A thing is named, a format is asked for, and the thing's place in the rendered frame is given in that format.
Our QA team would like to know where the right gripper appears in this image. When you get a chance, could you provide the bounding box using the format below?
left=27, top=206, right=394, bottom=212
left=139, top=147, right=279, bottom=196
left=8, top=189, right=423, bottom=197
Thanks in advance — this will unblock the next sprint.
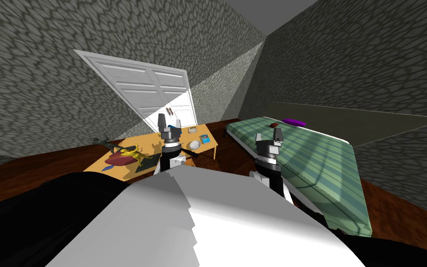
left=255, top=127, right=284, bottom=160

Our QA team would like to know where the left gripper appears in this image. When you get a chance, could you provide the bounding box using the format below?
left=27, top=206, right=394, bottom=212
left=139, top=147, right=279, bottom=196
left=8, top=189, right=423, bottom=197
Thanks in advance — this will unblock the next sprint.
left=157, top=113, right=183, bottom=144

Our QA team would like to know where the yellow wooden table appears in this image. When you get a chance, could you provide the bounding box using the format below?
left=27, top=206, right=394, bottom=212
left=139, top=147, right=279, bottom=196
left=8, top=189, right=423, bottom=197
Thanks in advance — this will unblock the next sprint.
left=83, top=123, right=219, bottom=182

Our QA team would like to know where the dark flat tray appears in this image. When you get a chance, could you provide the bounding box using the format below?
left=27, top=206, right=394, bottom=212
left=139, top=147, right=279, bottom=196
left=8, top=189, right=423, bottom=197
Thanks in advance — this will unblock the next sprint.
left=135, top=153, right=162, bottom=173

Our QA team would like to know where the white panelled door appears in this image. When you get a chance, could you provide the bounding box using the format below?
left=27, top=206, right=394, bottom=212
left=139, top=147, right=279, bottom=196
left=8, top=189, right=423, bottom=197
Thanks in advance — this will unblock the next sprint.
left=74, top=49, right=199, bottom=134

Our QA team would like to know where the yellow figurine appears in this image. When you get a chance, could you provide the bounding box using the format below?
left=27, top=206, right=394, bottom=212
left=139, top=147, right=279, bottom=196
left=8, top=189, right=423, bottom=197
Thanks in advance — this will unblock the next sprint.
left=119, top=144, right=154, bottom=166

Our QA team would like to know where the green striped bed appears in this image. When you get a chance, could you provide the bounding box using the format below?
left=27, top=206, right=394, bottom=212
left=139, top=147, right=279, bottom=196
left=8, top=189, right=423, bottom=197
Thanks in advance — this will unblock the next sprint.
left=225, top=116, right=373, bottom=238

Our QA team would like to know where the dark red cushion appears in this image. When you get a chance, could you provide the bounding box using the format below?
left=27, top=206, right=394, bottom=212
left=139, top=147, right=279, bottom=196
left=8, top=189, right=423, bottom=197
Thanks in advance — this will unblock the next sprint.
left=104, top=154, right=138, bottom=167

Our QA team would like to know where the dark green figurine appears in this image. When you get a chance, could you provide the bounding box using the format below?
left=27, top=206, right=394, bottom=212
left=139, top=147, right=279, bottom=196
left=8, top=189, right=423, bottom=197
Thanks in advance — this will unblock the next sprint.
left=91, top=134, right=121, bottom=153

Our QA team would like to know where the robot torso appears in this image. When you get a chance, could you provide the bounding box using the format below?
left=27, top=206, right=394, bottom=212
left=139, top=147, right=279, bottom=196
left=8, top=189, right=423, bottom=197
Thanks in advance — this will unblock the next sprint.
left=46, top=165, right=367, bottom=267

